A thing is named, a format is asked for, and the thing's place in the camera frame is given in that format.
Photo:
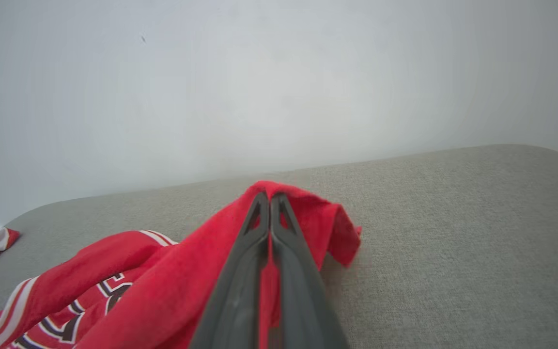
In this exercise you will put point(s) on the grey fabric sofa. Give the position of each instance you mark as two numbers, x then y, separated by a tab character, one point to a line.
453	252

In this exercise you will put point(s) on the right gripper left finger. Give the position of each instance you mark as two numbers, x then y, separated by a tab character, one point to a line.
233	300

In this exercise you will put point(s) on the red basketball jersey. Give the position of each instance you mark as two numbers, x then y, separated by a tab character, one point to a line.
172	291

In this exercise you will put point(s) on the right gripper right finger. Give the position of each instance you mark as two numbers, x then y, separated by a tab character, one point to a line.
303	300

